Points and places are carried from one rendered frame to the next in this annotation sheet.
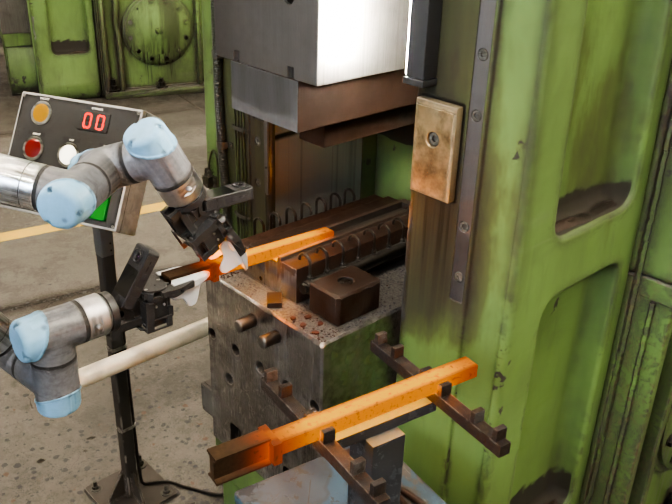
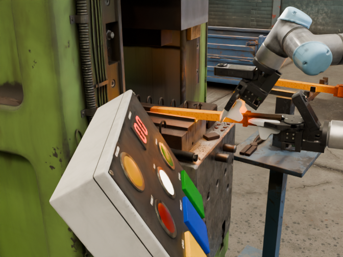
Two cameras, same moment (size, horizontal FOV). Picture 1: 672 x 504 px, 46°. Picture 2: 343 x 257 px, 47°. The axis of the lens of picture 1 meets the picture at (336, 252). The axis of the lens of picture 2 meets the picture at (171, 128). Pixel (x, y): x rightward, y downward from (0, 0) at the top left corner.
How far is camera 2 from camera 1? 226 cm
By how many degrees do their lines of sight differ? 98
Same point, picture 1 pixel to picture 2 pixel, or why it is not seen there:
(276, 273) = (199, 127)
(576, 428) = not seen: hidden behind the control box
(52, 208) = not seen: outside the picture
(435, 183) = (198, 29)
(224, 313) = (205, 179)
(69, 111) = (131, 140)
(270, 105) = (198, 12)
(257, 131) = (112, 74)
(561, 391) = not seen: hidden behind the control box
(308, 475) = (270, 160)
